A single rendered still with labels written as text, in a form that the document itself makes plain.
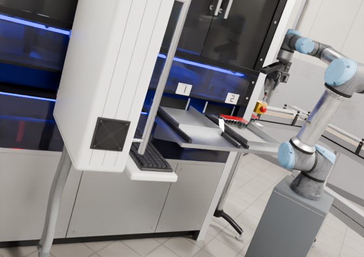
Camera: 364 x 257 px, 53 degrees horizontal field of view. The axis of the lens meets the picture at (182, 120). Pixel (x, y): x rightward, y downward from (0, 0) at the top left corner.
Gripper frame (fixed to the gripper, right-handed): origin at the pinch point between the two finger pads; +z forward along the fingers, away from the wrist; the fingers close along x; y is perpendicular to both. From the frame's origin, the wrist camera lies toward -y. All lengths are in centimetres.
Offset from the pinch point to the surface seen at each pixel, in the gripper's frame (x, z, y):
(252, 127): 10.7, 23.4, 10.0
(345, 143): 0, 22, 87
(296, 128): 33, 27, 74
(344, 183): 80, 99, 250
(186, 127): -5, 23, -45
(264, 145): -15.9, 23.0, -4.0
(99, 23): -21, -15, -103
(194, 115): 22.0, 24.8, -24.1
